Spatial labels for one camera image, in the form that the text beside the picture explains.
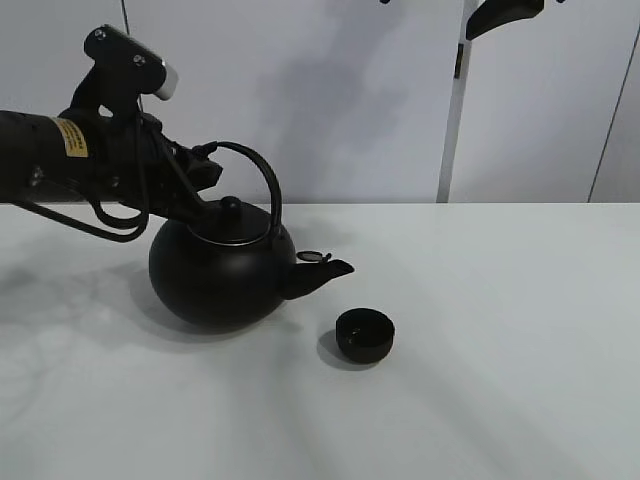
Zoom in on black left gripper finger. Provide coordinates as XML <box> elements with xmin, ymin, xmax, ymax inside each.
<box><xmin>160</xmin><ymin>144</ymin><xmax>209</xmax><ymax>224</ymax></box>
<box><xmin>187</xmin><ymin>143</ymin><xmax>223</xmax><ymax>189</ymax></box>

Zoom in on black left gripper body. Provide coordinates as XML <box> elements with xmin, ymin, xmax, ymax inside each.
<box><xmin>87</xmin><ymin>113</ymin><xmax>187</xmax><ymax>220</ymax></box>

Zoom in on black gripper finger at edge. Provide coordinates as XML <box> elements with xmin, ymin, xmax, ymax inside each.
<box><xmin>465</xmin><ymin>0</ymin><xmax>544</xmax><ymax>40</ymax></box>

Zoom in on black round teapot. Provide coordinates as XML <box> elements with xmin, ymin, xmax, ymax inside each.
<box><xmin>148</xmin><ymin>141</ymin><xmax>355</xmax><ymax>330</ymax></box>

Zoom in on black teacup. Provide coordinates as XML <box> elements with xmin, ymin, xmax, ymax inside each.
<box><xmin>335</xmin><ymin>308</ymin><xmax>396</xmax><ymax>365</ymax></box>

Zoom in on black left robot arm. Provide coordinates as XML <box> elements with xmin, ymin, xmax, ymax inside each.
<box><xmin>1</xmin><ymin>1</ymin><xmax>445</xmax><ymax>242</ymax></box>

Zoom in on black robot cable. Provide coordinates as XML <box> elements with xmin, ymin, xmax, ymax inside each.
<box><xmin>19</xmin><ymin>99</ymin><xmax>176</xmax><ymax>244</ymax></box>

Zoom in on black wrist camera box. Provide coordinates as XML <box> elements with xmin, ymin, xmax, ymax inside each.
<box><xmin>70</xmin><ymin>24</ymin><xmax>179</xmax><ymax>123</ymax></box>

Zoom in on white vertical post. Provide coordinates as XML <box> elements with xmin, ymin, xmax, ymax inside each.
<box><xmin>436</xmin><ymin>0</ymin><xmax>480</xmax><ymax>203</ymax></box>

